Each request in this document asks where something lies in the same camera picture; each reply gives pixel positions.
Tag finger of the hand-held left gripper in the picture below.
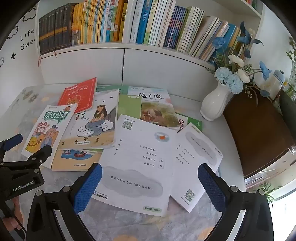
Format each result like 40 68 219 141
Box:
0 134 23 160
23 145 53 173

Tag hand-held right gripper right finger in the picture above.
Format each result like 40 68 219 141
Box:
197 163 272 241

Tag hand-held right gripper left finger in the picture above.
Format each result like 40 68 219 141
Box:
26 163 103 241

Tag white green-title comic book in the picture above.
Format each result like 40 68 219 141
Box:
21 103 78 169

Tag beige illustrated book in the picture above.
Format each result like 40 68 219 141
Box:
51 148 104 171

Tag white warrior cover book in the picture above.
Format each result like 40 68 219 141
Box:
169 122 224 213

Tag large white paperback book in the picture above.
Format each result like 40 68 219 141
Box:
91 114 180 217

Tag white mermaid cover book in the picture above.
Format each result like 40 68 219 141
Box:
57 90 120 150

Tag red paperback book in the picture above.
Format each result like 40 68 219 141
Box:
57 77 97 114

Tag light green clock cover book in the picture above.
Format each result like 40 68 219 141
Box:
117 94 142 121

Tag painting cover book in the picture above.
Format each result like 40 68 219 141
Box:
128 86 183 128

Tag row of colourful books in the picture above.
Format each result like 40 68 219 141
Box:
72 0 249 66

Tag person's left hand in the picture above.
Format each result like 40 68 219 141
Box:
1 197 25 233

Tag green potted plant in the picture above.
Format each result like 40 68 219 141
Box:
255 182 281 204

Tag brown wooden cabinet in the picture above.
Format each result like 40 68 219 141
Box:
222 89 296 179

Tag white ceramic vase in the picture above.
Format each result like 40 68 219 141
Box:
200 82 234 121

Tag artificial blue white flowers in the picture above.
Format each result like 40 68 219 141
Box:
205 21 271 107

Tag dark green cushion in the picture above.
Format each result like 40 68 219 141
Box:
279 89 296 130

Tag blue-capped clear bottle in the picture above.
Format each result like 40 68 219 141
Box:
268 70 286 102

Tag large black cloud sticker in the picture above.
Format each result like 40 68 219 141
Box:
22 6 38 22

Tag glass vase with green sprigs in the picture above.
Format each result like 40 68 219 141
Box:
284 37 296 98

